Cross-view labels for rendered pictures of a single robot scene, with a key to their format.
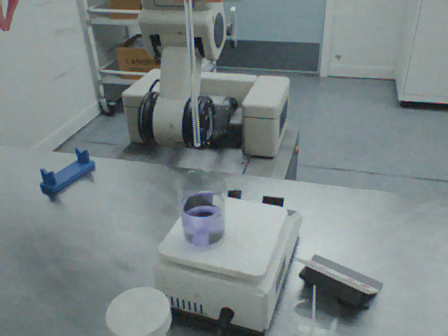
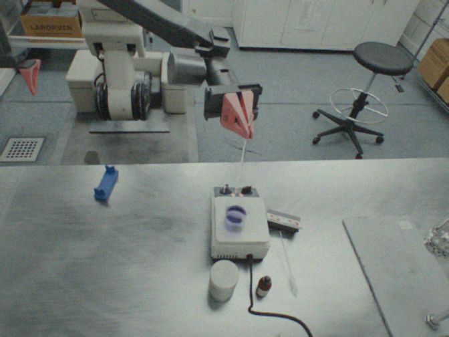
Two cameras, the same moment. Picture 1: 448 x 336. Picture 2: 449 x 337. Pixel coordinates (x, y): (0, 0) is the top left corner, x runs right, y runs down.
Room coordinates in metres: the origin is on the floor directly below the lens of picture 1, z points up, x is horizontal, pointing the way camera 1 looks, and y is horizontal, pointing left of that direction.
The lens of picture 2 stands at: (0.07, 0.23, 1.42)
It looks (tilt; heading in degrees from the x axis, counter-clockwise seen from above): 47 degrees down; 332
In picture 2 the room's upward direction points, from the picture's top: 8 degrees clockwise
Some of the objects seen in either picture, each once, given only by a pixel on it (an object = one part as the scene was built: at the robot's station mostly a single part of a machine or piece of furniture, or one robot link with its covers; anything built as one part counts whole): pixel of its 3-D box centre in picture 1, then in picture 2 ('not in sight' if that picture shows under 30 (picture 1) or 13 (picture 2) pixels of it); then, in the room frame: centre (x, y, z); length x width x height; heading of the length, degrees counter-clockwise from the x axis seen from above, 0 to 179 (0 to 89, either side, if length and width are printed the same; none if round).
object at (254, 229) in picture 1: (226, 231); (240, 218); (0.38, 0.00, 0.83); 0.12 x 0.12 x 0.01; 70
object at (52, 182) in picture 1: (67, 167); (105, 180); (0.65, 0.27, 0.77); 0.10 x 0.03 x 0.04; 152
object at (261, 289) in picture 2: not in sight; (264, 284); (0.24, 0.00, 0.78); 0.03 x 0.03 x 0.07
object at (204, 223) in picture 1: (205, 209); (236, 216); (0.37, 0.02, 0.87); 0.06 x 0.05 x 0.08; 59
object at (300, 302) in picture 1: (312, 312); (279, 241); (0.33, -0.09, 0.76); 0.06 x 0.06 x 0.02
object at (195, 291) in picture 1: (234, 246); (237, 219); (0.41, -0.01, 0.79); 0.22 x 0.13 x 0.08; 160
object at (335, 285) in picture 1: (338, 271); (284, 218); (0.38, -0.13, 0.77); 0.09 x 0.06 x 0.04; 52
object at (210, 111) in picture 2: not in sight; (228, 93); (0.49, 0.02, 1.10); 0.10 x 0.07 x 0.07; 84
